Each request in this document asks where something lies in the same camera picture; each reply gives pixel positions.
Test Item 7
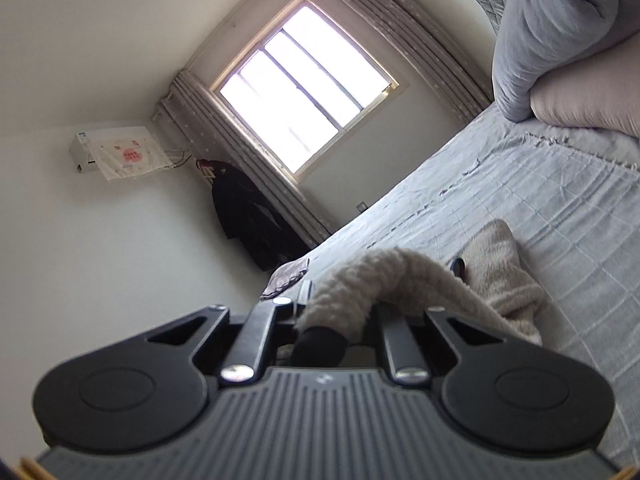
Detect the pink pillow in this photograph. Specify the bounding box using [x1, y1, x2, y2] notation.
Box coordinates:
[529, 65, 640, 138]

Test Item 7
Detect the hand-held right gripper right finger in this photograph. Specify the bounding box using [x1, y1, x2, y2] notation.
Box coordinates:
[375, 304, 507, 387]

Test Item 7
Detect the grey duvet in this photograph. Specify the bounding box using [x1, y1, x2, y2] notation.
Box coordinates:
[491, 0, 640, 122]

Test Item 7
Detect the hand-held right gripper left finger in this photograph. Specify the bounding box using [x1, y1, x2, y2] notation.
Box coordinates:
[144, 280, 313, 387]

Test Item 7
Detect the folded grey cloth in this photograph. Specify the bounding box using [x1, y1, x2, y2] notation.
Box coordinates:
[263, 258, 311, 301]

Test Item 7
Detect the cream fleece zip jacket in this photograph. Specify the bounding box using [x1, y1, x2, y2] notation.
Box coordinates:
[277, 219, 546, 366]

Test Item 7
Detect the grey dotted curtain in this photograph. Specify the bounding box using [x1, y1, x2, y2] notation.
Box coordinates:
[151, 71, 333, 250]
[295, 0, 497, 113]

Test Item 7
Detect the dark hanging garment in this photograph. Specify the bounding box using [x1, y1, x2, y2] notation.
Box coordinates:
[196, 158, 311, 272]

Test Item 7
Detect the window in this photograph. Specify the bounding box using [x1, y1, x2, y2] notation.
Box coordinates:
[210, 0, 411, 186]

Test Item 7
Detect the wall air conditioner with cover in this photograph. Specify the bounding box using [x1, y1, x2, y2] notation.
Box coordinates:
[69, 126, 173, 181]

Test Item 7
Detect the bed with grey checked bedspread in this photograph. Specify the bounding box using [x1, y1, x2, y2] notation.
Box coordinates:
[262, 100, 640, 468]

